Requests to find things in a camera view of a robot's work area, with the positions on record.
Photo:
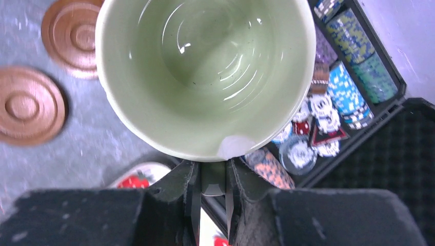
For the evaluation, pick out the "white serving tray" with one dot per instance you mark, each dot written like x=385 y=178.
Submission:
x=146 y=174

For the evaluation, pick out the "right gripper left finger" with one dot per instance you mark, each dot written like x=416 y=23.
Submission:
x=166 y=213

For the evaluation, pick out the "black poker chip case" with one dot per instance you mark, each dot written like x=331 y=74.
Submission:
x=356 y=129

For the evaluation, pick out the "wooden coaster two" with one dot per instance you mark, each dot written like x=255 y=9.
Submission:
x=68 y=35

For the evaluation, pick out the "light green mug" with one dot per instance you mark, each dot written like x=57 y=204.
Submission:
x=205 y=81

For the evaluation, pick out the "wooden coaster three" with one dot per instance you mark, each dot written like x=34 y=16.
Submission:
x=33 y=109

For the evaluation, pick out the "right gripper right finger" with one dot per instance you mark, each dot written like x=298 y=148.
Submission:
x=260 y=214

